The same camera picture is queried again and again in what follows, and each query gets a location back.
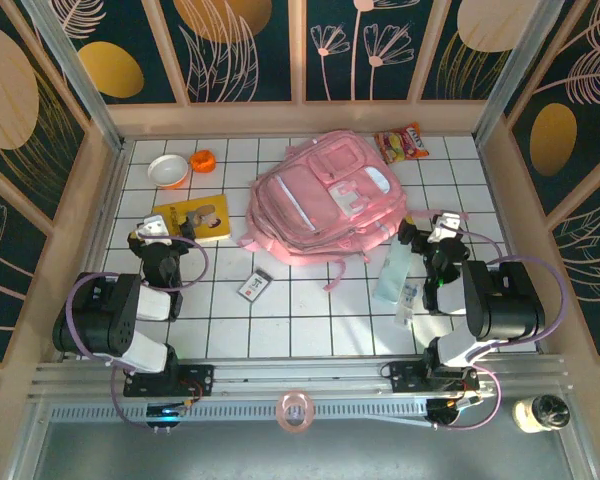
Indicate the yellow illustrated book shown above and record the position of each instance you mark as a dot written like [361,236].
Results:
[212,212]

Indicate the small card packet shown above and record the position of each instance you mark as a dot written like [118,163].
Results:
[255,286]

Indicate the pink school backpack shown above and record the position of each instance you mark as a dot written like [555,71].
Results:
[320,200]

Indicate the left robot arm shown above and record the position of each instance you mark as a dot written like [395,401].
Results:
[152,305]

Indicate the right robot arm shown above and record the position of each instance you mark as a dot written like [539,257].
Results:
[505,300]

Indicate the white and orange bowl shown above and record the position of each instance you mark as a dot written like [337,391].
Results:
[167,170]

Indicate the orange crumpled ball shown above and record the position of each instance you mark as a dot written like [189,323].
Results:
[202,161]

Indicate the orange snack packet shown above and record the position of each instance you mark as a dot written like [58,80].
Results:
[400,145]

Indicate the black controller board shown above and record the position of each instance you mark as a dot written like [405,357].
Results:
[165,415]
[450,410]

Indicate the white jar black lid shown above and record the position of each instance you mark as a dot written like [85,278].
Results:
[545,412]

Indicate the pink tape roll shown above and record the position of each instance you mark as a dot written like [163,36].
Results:
[280,412]

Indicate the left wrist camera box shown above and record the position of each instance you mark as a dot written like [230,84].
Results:
[155,227]

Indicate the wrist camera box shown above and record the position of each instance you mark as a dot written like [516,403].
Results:
[155,227]
[447,225]

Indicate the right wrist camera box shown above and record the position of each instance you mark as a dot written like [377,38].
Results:
[447,225]

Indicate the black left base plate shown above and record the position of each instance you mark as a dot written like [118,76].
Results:
[200,380]

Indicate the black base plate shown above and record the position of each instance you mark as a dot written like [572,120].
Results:
[200,380]
[405,377]

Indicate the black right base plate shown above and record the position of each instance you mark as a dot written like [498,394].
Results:
[405,377]

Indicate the aluminium mounting rail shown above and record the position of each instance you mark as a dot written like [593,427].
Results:
[300,372]

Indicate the aluminium frame post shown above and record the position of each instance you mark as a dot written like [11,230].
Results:
[80,80]
[515,75]

